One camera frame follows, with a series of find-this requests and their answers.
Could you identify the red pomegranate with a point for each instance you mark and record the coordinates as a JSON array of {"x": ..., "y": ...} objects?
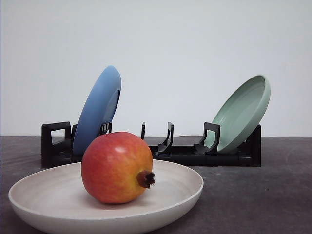
[{"x": 116, "y": 167}]

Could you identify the white plate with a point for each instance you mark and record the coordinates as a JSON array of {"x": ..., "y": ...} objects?
[{"x": 58, "y": 202}]

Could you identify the blue plate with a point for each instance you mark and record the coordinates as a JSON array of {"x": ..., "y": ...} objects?
[{"x": 99, "y": 107}]

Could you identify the green plate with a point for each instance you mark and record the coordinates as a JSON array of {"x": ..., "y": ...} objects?
[{"x": 241, "y": 114}]

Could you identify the black plate rack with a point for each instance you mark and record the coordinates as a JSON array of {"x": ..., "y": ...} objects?
[{"x": 57, "y": 148}]

